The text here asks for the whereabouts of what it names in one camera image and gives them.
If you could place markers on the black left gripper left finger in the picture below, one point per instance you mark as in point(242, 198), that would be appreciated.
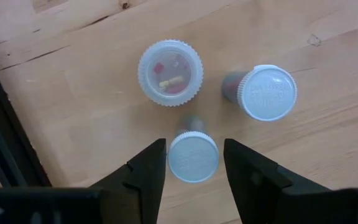
point(148, 174)

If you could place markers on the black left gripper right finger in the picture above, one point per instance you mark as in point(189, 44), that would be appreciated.
point(250, 180)

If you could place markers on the pill bottle embossed white cap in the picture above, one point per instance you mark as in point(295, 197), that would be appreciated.
point(267, 93)

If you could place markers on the clear bottle translucent ribbed cap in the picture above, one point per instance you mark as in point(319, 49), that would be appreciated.
point(170, 72)

